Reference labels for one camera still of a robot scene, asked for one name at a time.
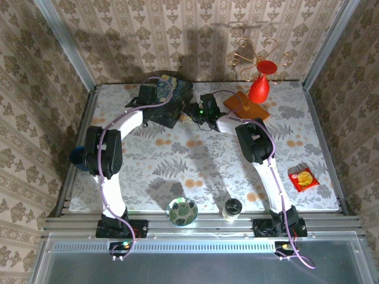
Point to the starry night painting box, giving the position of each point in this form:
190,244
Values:
177,91

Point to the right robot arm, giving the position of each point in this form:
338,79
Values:
271,180

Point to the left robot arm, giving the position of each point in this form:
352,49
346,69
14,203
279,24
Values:
111,192

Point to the floral table mat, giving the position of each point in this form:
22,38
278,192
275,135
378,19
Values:
189,183

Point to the glass jar black lid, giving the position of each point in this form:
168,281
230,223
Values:
232,208

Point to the green leaf pattern bowl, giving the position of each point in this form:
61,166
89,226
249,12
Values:
182,211

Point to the dark blue mug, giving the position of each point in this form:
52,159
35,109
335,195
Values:
77,158

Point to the red snack packet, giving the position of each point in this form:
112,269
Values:
304,180

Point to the black controller board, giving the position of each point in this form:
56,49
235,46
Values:
284,247
120,247

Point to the grey metal panel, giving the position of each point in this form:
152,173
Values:
192,269

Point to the aluminium frame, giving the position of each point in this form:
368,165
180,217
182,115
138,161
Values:
207,222

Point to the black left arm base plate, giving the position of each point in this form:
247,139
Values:
139,229

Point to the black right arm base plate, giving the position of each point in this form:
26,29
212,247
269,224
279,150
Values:
262,229

